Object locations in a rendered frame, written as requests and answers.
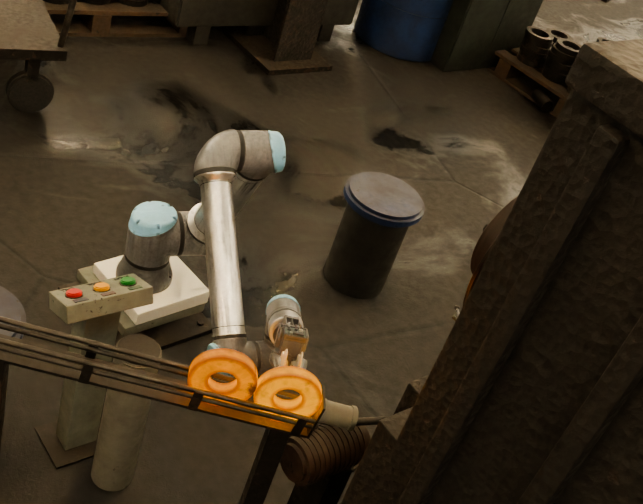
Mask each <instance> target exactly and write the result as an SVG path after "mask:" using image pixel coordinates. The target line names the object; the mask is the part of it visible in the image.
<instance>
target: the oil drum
mask: <svg viewBox="0 0 643 504"><path fill-rule="evenodd" d="M452 3H453V0H362V3H361V7H360V10H359V13H358V16H357V19H356V22H355V26H354V28H355V31H356V33H357V35H358V36H359V37H360V39H361V40H362V41H363V42H365V43H366V44H367V45H369V46H370V47H372V48H374V49H375V50H377V51H379V52H381V53H384V54H386V55H388V56H391V57H394V58H397V59H401V60H405V61H411V62H427V61H430V60H431V58H432V55H433V53H434V50H435V47H436V45H437V42H438V40H439V37H440V34H441V32H442V29H443V27H444V24H445V21H446V20H447V16H448V13H449V11H450V8H451V6H452Z"/></svg>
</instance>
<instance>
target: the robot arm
mask: <svg viewBox="0 0 643 504"><path fill-rule="evenodd" d="M285 161H286V149H285V142H284V139H283V136H282V135H281V134H280V133H279V132H277V131H270V130H268V131H260V130H235V129H229V130H225V131H222V132H220V133H218V134H216V135H214V136H213V137H212V138H210V139H209V140H208V141H207V142H206V143H205V145H204V146H203V147H202V149H201V150H200V152H199V153H198V155H197V158H196V160H195V163H194V169H193V174H194V181H195V182H196V183H198V184H199V185H200V190H201V203H198V204H196V205H195V206H194V207H193V208H192V209H191V210H190V211H176V210H175V209H174V207H172V206H171V207H170V205H169V204H167V203H165V202H161V201H151V202H148V201H147V202H144V203H141V204H139V205H138V206H136V207H135V208H134V209H133V211H132V213H131V217H130V220H129V223H128V233H127V240H126V247H125V254H124V256H123V257H122V259H121V260H120V262H119V263H118V265H117V268H116V277H119V276H123V275H128V274H135V275H136V276H138V277H139V278H141V279H142V280H144V281H145V282H147V283H148V284H149V285H151V286H152V287H153V294H156V293H160V292H162V291H164V290H166V289H167V288H168V287H169V286H170V284H171V282H172V277H173V273H172V269H171V265H170V262H169V260H170V256H202V255H206V261H207V273H208V284H209V296H210V308H211V320H212V332H213V335H212V343H210V344H209V345H208V347H207V350H211V349H217V348H227V349H233V350H236V351H239V352H241V353H243V354H245V355H247V356H248V357H249V358H250V359H251V360H252V361H253V362H254V364H255V365H256V367H257V371H258V375H262V374H263V373H265V372H266V371H268V370H270V369H273V368H276V367H281V366H295V367H300V368H303V369H305V370H306V367H307V360H305V359H304V358H303V352H305V350H306V346H307V344H308V340H309V334H308V329H307V328H304V327H303V321H302V317H301V308H300V305H299V303H298V302H297V300H296V299H295V298H293V297H292V296H290V295H286V294H281V295H277V296H274V297H273V298H272V299H270V301H269V302H268V304H267V307H266V315H267V317H266V327H265V336H264V340H262V341H247V338H246V332H245V325H244V314H243V303H242V292H241V281H240V269H239V258H238V247H237V236H236V225H235V217H236V215H237V214H238V213H239V211H240V210H241V209H242V207H243V206H244V205H245V203H246V202H247V201H248V199H249V198H250V197H251V196H252V194H253V193H254V192H255V190H256V189H257V188H258V186H259V185H260V184H261V182H262V181H263V180H264V179H265V178H266V177H267V176H268V175H269V173H271V172H275V173H277V172H282V171H283V169H284V167H285Z"/></svg>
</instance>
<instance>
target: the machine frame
mask: <svg viewBox="0 0 643 504"><path fill-rule="evenodd" d="M565 83H566V84H567V85H568V86H569V87H570V88H572V89H571V91H570V93H569V95H568V97H567V99H566V101H565V103H564V105H563V107H562V109H561V111H560V113H559V115H558V117H557V119H556V121H555V123H554V125H553V127H552V129H551V131H550V133H549V135H548V137H547V139H546V141H545V143H544V145H543V147H542V149H541V151H540V153H539V155H538V157H537V159H536V161H535V163H534V165H533V167H532V169H531V171H530V173H529V175H528V177H527V179H526V181H525V183H524V185H523V187H522V189H521V191H520V193H519V195H518V197H517V199H516V201H515V203H514V205H513V207H512V209H511V212H510V214H509V216H508V218H507V220H506V222H505V224H504V226H503V228H502V230H501V232H500V234H499V236H498V238H497V240H496V242H495V244H494V246H493V248H492V250H491V252H490V254H489V256H488V258H487V260H486V262H485V264H484V266H483V268H482V270H481V272H480V274H479V276H478V278H477V280H476V282H475V284H474V286H473V288H472V290H471V292H470V294H469V296H468V298H467V300H466V302H465V304H464V306H463V308H462V310H461V312H460V314H459V316H458V318H457V320H456V322H455V324H454V326H453V328H452V330H451V332H450V334H449V336H448V338H447V340H446V342H445V344H444V346H443V348H442V350H441V352H440V354H439V356H438V358H437V360H436V362H435V364H434V366H433V368H432V370H431V372H430V374H429V376H428V378H427V380H426V382H425V384H424V386H423V388H422V390H421V392H420V394H419V396H418V398H417V400H416V402H415V404H414V406H413V407H411V408H409V409H406V410H404V411H401V412H399V413H396V414H394V415H391V416H389V417H386V418H384V419H381V420H380V421H379V423H378V425H377V427H376V429H375V431H374V433H373V436H372V438H371V440H370V442H369V444H368V446H367V448H366V450H365V453H364V455H363V457H362V459H361V461H360V463H359V465H358V467H357V470H356V472H355V474H354V476H353V478H352V480H351V482H350V484H349V487H348V489H347V491H346V493H345V495H344V497H343V499H342V501H341V503H340V504H643V39H632V40H616V41H601V42H586V43H584V44H583V45H582V47H581V48H580V50H579V52H578V54H577V56H576V58H575V60H574V62H573V64H572V66H571V68H570V70H569V72H568V75H567V77H566V79H565Z"/></svg>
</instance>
